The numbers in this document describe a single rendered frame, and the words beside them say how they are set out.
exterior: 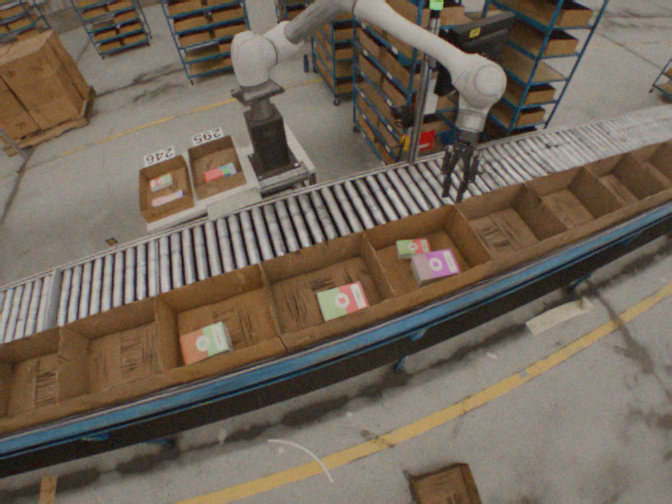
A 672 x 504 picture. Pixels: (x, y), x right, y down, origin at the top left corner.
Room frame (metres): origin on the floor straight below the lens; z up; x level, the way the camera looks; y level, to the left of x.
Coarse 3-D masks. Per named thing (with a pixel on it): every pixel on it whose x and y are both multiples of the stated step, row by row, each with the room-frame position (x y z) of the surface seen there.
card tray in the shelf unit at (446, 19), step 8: (392, 0) 2.26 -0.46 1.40; (400, 0) 2.15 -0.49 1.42; (448, 0) 2.17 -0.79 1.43; (392, 8) 2.25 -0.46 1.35; (400, 8) 2.15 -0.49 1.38; (408, 8) 2.05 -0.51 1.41; (416, 8) 1.97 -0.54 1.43; (424, 8) 2.26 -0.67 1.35; (448, 8) 1.97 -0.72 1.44; (456, 8) 1.98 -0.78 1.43; (464, 8) 2.00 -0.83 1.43; (408, 16) 2.04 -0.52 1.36; (416, 16) 1.96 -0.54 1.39; (424, 16) 1.93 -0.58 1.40; (440, 16) 1.96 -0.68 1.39; (448, 16) 1.97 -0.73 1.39; (456, 16) 1.98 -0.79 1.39; (424, 24) 1.93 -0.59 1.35; (440, 24) 1.96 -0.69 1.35; (448, 24) 1.97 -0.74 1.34
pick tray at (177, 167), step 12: (180, 156) 1.54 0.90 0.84; (144, 168) 1.46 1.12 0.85; (156, 168) 1.48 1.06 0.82; (168, 168) 1.50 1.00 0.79; (180, 168) 1.52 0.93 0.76; (144, 180) 1.42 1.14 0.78; (180, 180) 1.41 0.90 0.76; (144, 192) 1.31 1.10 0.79; (156, 192) 1.33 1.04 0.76; (168, 192) 1.31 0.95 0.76; (144, 204) 1.21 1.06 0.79; (168, 204) 1.15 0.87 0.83; (180, 204) 1.17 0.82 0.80; (192, 204) 1.19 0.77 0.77; (144, 216) 1.10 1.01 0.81; (156, 216) 1.11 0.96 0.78; (168, 216) 1.13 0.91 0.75
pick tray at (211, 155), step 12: (204, 144) 1.62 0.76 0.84; (216, 144) 1.65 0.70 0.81; (228, 144) 1.67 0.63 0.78; (192, 156) 1.59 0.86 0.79; (204, 156) 1.61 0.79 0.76; (216, 156) 1.59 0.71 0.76; (228, 156) 1.58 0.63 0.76; (192, 168) 1.44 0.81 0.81; (204, 168) 1.49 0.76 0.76; (216, 168) 1.48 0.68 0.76; (240, 168) 1.46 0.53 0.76; (192, 180) 1.29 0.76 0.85; (216, 180) 1.27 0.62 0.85; (228, 180) 1.30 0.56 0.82; (240, 180) 1.32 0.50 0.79; (204, 192) 1.25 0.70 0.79; (216, 192) 1.27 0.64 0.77
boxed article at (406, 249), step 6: (402, 240) 0.75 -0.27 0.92; (408, 240) 0.75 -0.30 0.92; (414, 240) 0.74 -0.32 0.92; (420, 240) 0.74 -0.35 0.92; (426, 240) 0.74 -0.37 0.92; (396, 246) 0.74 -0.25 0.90; (402, 246) 0.72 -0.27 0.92; (408, 246) 0.72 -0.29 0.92; (414, 246) 0.71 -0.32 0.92; (420, 246) 0.71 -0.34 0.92; (426, 246) 0.71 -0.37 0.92; (402, 252) 0.69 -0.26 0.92; (408, 252) 0.69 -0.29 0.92; (414, 252) 0.69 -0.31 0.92; (420, 252) 0.68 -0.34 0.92; (426, 252) 0.68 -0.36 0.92; (402, 258) 0.68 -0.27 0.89; (408, 258) 0.68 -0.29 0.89
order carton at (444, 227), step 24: (408, 216) 0.77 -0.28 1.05; (432, 216) 0.80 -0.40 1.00; (456, 216) 0.78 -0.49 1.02; (384, 240) 0.74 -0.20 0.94; (432, 240) 0.76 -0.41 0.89; (456, 240) 0.73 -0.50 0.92; (384, 264) 0.66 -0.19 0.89; (408, 264) 0.65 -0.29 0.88; (480, 264) 0.58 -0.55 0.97; (408, 288) 0.54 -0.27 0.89; (432, 288) 0.48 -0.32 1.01; (456, 288) 0.51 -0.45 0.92
